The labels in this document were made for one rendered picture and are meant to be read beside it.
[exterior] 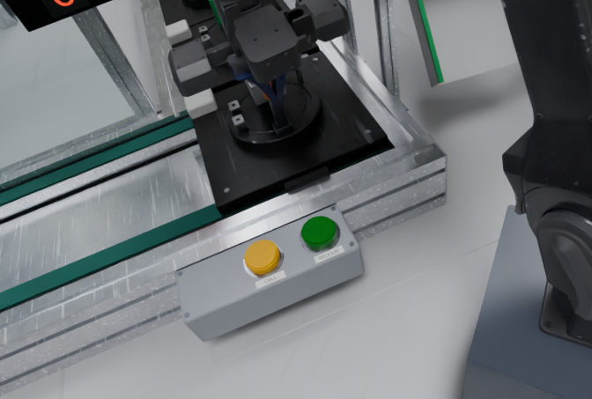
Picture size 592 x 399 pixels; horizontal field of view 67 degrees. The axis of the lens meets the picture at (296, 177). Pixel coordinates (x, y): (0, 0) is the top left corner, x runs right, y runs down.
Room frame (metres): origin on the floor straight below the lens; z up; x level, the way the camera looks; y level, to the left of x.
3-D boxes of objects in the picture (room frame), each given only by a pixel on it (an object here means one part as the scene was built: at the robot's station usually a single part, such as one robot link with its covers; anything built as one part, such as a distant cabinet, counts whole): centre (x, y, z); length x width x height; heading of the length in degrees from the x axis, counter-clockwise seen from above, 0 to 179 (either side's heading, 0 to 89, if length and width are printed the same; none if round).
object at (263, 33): (0.37, -0.02, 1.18); 0.07 x 0.07 x 0.06; 7
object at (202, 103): (0.60, 0.10, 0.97); 0.05 x 0.05 x 0.04; 5
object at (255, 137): (0.52, 0.00, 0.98); 0.14 x 0.14 x 0.02
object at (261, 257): (0.29, 0.07, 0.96); 0.04 x 0.04 x 0.02
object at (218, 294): (0.29, 0.07, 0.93); 0.21 x 0.07 x 0.06; 95
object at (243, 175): (0.52, 0.00, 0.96); 0.24 x 0.24 x 0.02; 5
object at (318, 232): (0.30, 0.00, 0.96); 0.04 x 0.04 x 0.02
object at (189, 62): (0.43, -0.01, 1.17); 0.19 x 0.06 x 0.08; 95
